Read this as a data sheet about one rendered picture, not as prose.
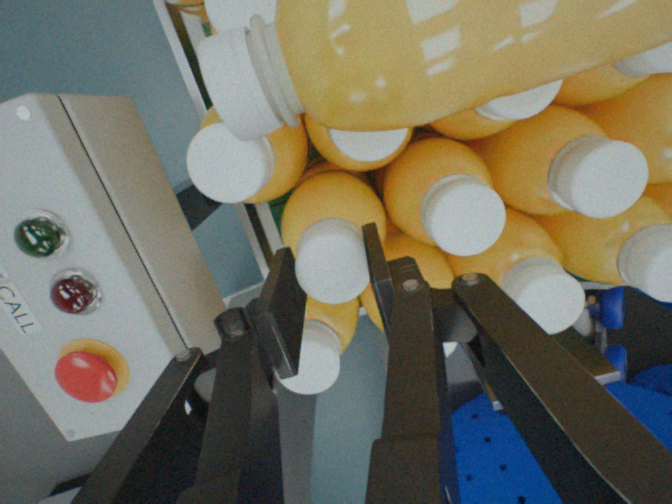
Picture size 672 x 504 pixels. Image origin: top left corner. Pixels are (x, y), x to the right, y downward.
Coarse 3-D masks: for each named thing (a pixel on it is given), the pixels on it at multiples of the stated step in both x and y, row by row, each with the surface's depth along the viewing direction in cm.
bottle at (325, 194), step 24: (312, 168) 30; (336, 168) 28; (312, 192) 23; (336, 192) 23; (360, 192) 23; (288, 216) 23; (312, 216) 22; (336, 216) 22; (360, 216) 22; (384, 216) 25; (288, 240) 23; (384, 240) 24
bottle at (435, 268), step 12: (396, 228) 31; (396, 240) 28; (408, 240) 28; (384, 252) 27; (396, 252) 27; (408, 252) 26; (420, 252) 26; (432, 252) 27; (420, 264) 25; (432, 264) 26; (444, 264) 27; (432, 276) 25; (444, 276) 26; (372, 300) 26; (372, 312) 26
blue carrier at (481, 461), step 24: (624, 384) 37; (480, 408) 40; (648, 408) 34; (456, 432) 38; (480, 432) 37; (504, 432) 37; (456, 456) 36; (480, 456) 35; (504, 456) 34; (528, 456) 34; (480, 480) 33; (504, 480) 32; (528, 480) 32
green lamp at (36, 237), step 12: (24, 228) 19; (36, 228) 19; (48, 228) 20; (24, 240) 19; (36, 240) 19; (48, 240) 20; (60, 240) 20; (24, 252) 20; (36, 252) 20; (48, 252) 20
